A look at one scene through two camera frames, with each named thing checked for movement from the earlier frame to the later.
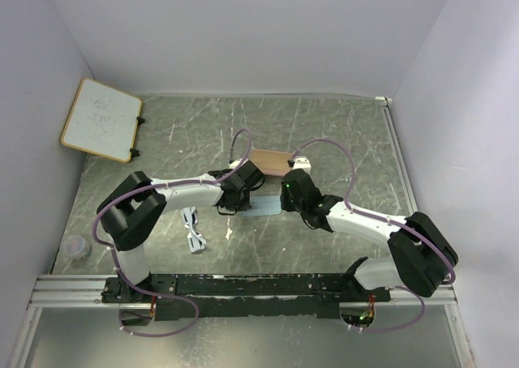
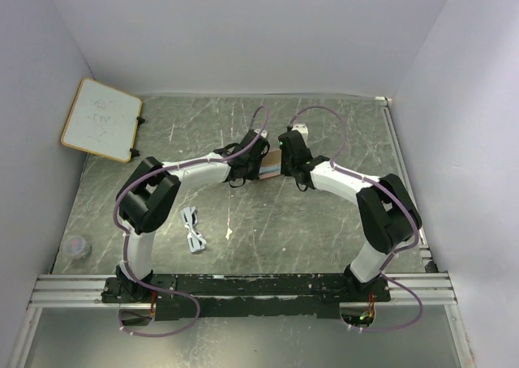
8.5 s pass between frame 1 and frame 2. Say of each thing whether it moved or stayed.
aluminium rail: stayed
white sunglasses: stayed
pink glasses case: stayed
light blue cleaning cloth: moved
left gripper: moved
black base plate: stayed
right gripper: moved
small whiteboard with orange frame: stayed
